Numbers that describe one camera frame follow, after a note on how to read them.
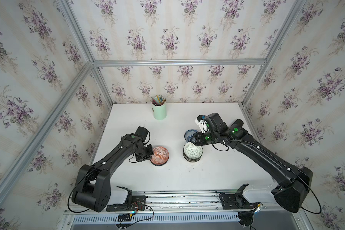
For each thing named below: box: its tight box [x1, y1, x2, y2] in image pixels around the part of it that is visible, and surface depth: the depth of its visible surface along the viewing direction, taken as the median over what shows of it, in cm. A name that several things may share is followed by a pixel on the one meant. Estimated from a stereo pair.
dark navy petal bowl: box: [183, 153, 203, 163], surface depth 84 cm
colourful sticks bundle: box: [150, 94, 167, 106], surface depth 106 cm
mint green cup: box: [151, 101, 167, 121], surface depth 107 cm
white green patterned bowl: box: [183, 141, 204, 163], surface depth 87 cm
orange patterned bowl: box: [149, 146, 170, 165], surface depth 88 cm
